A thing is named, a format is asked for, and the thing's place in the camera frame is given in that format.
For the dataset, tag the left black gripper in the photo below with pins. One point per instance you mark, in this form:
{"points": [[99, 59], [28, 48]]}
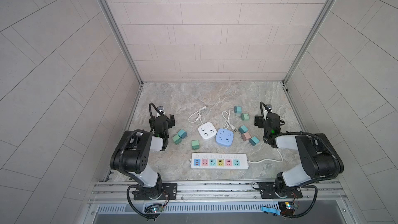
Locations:
{"points": [[171, 120]]}

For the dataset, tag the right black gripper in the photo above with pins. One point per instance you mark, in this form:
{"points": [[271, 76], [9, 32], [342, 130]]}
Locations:
{"points": [[258, 121]]}

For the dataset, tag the teal charger plug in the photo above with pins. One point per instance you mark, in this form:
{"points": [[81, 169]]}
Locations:
{"points": [[243, 129], [182, 134], [254, 141], [238, 109]]}

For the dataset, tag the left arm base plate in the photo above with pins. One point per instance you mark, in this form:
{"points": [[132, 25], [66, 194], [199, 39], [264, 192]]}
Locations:
{"points": [[166, 191]]}

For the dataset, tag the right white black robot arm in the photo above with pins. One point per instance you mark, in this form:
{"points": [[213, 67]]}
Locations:
{"points": [[319, 161]]}

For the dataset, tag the white square socket cube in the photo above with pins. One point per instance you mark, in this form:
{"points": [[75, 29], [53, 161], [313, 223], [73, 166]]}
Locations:
{"points": [[207, 131]]}

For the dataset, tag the aluminium mounting rail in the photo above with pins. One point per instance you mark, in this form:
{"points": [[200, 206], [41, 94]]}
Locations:
{"points": [[208, 191]]}

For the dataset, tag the left circuit board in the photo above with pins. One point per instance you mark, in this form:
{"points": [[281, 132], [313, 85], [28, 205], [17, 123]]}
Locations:
{"points": [[154, 208]]}

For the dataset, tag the white multicolour power strip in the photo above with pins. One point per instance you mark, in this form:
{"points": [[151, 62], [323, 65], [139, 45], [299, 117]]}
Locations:
{"points": [[219, 161]]}

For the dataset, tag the right circuit board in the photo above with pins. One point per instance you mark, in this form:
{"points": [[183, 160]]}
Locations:
{"points": [[287, 207]]}

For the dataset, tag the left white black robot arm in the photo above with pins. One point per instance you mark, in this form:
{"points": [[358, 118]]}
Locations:
{"points": [[131, 157]]}

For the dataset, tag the blue square socket cube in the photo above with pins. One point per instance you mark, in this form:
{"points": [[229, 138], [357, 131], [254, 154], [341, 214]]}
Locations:
{"points": [[224, 137]]}

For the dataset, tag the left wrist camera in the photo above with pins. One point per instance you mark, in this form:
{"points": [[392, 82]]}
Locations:
{"points": [[160, 110]]}

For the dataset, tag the circuit board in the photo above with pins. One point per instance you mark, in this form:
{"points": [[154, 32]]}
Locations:
{"points": [[287, 207], [154, 208]]}

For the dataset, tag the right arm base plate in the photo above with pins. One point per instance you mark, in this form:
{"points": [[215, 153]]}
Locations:
{"points": [[270, 190]]}

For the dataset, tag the green charger plug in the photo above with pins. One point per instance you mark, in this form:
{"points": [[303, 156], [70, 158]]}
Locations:
{"points": [[176, 139], [195, 144], [245, 116]]}

